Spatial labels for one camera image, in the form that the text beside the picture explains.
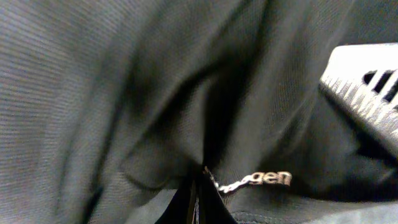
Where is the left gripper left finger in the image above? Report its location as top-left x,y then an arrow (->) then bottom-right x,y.
155,176 -> 197,224

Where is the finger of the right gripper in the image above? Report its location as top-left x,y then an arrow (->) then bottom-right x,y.
320,43 -> 397,156

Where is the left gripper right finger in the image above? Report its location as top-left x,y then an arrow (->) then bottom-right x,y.
197,167 -> 237,224

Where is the black polo shirt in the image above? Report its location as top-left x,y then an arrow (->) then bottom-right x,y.
1,1 -> 397,223

